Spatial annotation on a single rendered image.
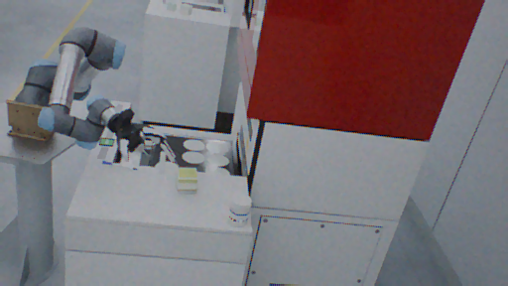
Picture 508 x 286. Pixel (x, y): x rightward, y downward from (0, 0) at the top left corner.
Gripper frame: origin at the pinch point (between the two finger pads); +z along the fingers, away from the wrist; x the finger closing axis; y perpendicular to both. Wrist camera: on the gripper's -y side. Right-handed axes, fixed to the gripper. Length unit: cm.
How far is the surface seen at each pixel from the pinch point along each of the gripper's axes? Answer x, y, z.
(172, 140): -31, 44, -38
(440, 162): -200, 135, 19
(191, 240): 1.3, 28.0, 21.7
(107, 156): 2.5, 26.3, -31.4
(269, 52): -52, -15, 3
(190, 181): -11.8, 21.5, 4.7
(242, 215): -15.2, 21.0, 29.5
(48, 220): 26, 87, -71
